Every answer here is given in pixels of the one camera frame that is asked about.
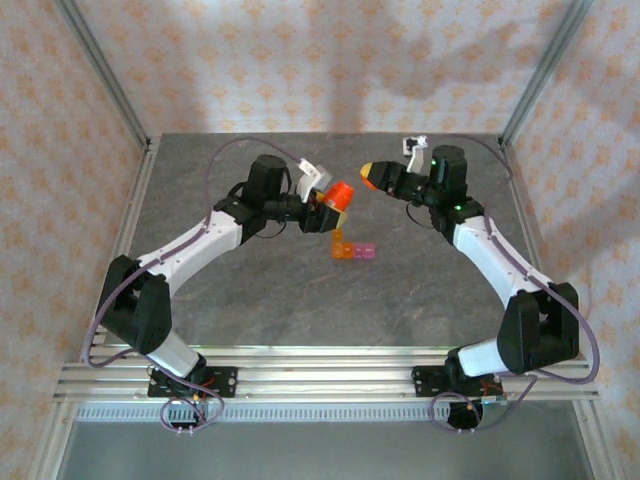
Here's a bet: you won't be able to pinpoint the orange pill bottle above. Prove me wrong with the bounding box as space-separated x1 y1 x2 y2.
319 180 356 214

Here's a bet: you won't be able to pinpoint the orange pink pill organizer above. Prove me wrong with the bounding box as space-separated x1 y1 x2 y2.
329 229 376 261

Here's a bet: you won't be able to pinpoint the orange patterned white curtain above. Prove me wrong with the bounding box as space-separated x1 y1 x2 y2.
0 0 640 480

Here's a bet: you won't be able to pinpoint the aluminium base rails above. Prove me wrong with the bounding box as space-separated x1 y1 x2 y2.
52 344 601 404

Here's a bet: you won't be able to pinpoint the grey metal panel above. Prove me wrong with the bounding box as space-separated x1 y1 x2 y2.
54 419 596 480

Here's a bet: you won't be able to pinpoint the thin black right gripper cable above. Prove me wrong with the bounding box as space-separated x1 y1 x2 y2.
404 202 434 231

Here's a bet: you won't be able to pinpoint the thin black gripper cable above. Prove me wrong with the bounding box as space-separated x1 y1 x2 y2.
404 202 434 231
259 219 289 240

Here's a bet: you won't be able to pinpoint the thin black left gripper cable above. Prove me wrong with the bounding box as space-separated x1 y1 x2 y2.
259 219 289 240

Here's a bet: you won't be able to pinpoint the aluminium table side rail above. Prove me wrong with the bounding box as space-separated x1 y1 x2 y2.
499 142 569 361
79 137 161 361

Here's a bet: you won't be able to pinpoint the aluminium frame post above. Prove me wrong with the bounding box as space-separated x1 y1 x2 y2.
499 0 596 149
52 0 154 151

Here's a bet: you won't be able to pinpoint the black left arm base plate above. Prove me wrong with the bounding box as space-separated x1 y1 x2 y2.
147 366 239 400

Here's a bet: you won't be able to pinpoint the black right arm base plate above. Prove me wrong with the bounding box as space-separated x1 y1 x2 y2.
412 364 506 400

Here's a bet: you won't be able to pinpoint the grey slotted cable duct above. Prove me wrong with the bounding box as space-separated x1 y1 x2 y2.
74 403 576 424

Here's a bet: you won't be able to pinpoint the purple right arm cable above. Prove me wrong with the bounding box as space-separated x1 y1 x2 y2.
429 135 601 435

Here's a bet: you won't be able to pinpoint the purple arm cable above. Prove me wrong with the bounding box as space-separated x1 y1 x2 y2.
429 135 601 435
82 137 306 439

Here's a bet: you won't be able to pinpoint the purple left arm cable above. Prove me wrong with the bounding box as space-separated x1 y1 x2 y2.
82 137 306 439

